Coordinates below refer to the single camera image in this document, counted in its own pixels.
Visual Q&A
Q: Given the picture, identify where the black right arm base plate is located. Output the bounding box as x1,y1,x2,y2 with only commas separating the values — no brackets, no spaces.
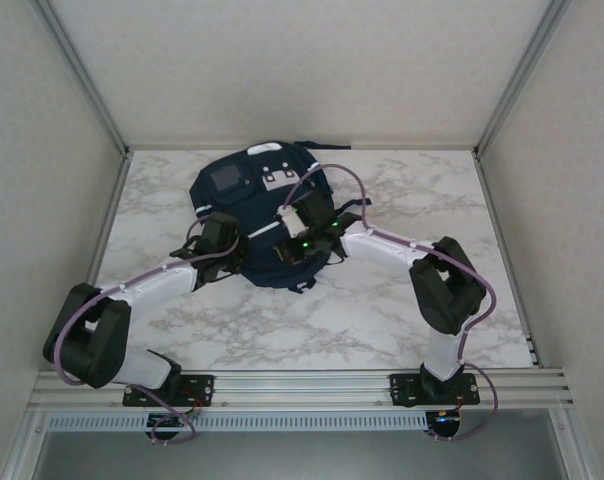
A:
390,372,482,406

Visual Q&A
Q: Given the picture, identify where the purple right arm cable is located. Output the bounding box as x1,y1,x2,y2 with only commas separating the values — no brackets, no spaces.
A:
286,163,500,444

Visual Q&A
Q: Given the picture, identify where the aluminium mounting rail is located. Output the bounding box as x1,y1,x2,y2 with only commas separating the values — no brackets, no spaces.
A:
29,368,576,412

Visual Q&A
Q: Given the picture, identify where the aluminium table side rail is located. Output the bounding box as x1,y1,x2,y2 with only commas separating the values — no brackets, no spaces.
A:
473,149,541,371
61,149,134,371

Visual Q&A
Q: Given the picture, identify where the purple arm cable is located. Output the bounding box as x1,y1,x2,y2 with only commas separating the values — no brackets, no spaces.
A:
53,217,208,446
286,163,500,444

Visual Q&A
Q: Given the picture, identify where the black controller board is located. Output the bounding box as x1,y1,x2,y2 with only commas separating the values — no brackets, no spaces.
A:
424,409,463,444
146,412,193,445

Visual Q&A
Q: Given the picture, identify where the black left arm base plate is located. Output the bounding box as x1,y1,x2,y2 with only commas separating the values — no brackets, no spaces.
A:
122,373,217,407

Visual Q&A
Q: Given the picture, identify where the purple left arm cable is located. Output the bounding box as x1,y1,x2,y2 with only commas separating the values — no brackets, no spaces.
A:
53,217,208,446

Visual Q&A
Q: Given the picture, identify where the aluminium lower frame bar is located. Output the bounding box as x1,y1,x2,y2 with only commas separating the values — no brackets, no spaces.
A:
550,407,603,480
0,407,51,480

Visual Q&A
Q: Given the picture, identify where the grey slotted cable duct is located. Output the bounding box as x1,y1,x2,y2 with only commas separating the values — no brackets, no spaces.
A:
46,412,428,432

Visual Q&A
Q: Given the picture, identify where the aluminium frame post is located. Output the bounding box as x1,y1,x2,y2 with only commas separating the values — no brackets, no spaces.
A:
473,0,574,159
29,0,133,159

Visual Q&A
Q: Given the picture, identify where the navy blue backpack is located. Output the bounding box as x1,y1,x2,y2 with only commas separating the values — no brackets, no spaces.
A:
189,141,371,295

